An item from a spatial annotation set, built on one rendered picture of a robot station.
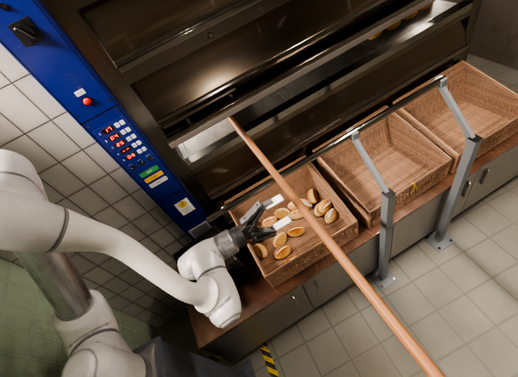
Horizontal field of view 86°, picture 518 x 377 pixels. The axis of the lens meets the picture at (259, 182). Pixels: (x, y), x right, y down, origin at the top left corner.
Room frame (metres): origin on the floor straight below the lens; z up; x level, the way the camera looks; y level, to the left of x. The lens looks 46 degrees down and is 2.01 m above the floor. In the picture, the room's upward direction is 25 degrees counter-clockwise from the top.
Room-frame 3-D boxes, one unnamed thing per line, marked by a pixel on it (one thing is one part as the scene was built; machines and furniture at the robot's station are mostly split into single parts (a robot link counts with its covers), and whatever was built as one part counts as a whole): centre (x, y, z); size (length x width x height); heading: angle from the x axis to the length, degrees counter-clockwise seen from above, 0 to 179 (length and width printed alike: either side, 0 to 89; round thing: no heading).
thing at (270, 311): (0.94, -0.54, 0.29); 2.42 x 0.56 x 0.58; 98
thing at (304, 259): (0.89, -0.07, 0.72); 0.56 x 0.49 x 0.28; 97
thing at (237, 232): (0.58, 0.12, 1.21); 0.09 x 0.07 x 0.08; 97
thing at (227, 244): (0.57, 0.19, 1.21); 0.09 x 0.06 x 0.09; 7
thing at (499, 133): (1.06, -1.25, 0.72); 0.56 x 0.49 x 0.28; 98
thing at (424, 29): (1.26, -0.60, 1.16); 1.80 x 0.06 x 0.04; 98
